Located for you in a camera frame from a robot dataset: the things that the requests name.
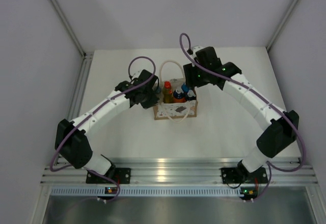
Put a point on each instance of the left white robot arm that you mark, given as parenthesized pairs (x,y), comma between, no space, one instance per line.
(75,139)

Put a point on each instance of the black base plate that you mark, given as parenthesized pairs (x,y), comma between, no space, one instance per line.
(120,175)
(234,175)

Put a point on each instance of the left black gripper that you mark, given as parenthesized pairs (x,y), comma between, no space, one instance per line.
(153,101)

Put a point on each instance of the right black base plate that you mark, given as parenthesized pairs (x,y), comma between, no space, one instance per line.
(234,175)

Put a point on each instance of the aluminium frame post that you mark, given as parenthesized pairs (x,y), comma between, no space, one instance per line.
(282,23)
(67,27)

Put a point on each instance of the yellow bottle red cap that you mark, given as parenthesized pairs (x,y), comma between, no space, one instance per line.
(167,92)

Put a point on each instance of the left aluminium frame post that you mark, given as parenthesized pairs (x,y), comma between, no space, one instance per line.
(67,27)

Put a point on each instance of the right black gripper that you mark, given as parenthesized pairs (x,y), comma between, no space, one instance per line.
(189,70)

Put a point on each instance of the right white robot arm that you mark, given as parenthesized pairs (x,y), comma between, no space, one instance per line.
(279,127)

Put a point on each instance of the aluminium mounting rail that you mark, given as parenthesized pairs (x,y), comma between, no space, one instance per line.
(200,171)

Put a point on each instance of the right aluminium frame post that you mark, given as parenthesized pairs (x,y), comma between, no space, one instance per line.
(282,23)

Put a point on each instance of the orange spray bottle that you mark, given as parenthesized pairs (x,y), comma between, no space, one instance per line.
(185,88)
(178,96)
(191,95)

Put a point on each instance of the canvas jute tote bag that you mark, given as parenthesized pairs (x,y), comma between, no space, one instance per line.
(175,112)

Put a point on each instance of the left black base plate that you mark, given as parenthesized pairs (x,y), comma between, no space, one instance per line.
(120,175)

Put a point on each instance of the slotted grey cable duct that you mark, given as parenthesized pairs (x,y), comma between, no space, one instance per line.
(149,191)

